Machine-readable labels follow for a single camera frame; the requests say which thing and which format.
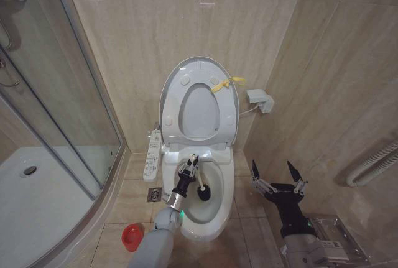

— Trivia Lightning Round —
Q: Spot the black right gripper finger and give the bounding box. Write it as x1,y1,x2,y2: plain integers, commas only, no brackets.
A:
287,160,309,195
251,159,278,195

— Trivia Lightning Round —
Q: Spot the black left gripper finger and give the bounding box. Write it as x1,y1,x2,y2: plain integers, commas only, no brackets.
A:
177,157,192,174
190,155,201,180

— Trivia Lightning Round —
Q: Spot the toilet brush with black head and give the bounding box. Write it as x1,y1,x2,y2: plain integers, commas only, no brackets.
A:
190,154,214,203

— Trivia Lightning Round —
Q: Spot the white toilet bowl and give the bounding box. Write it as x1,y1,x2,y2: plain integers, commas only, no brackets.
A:
161,145,234,243

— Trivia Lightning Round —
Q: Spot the chrome toilet paper holder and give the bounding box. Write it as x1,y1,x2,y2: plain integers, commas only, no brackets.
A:
310,214,371,265

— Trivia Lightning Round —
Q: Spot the white toilet lid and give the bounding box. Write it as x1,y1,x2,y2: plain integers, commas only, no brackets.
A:
159,56,241,151

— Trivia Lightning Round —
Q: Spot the red brush holder cup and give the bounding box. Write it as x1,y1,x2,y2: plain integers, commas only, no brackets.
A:
121,223,145,252

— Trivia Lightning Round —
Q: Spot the square metal floor drain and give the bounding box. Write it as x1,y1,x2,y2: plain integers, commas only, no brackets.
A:
147,187,164,205

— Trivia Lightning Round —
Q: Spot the white bidet control panel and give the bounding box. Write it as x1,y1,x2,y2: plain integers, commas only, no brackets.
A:
142,127,163,183

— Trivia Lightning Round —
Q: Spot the white shower tray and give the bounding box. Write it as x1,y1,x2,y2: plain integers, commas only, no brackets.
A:
0,146,123,268

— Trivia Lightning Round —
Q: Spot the round chrome shower drain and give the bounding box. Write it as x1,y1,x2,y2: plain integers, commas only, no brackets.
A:
19,165,38,178

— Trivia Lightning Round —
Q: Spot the white power cable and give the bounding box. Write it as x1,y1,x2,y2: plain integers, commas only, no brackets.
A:
239,106,261,118

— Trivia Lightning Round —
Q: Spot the white toilet seat ring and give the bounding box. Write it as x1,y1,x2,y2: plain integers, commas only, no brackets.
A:
161,69,239,146

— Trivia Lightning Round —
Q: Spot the grey wall socket box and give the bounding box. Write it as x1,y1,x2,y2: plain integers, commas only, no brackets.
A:
246,88,275,114

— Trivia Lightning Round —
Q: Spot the white ribbed wall pipe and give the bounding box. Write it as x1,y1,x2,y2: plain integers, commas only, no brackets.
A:
346,138,398,188

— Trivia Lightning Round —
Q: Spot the yellow strap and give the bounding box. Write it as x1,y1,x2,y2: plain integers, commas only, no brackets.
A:
211,76,246,93

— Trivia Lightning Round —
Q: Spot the curved glass shower enclosure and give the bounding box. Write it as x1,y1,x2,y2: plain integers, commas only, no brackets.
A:
0,0,129,268

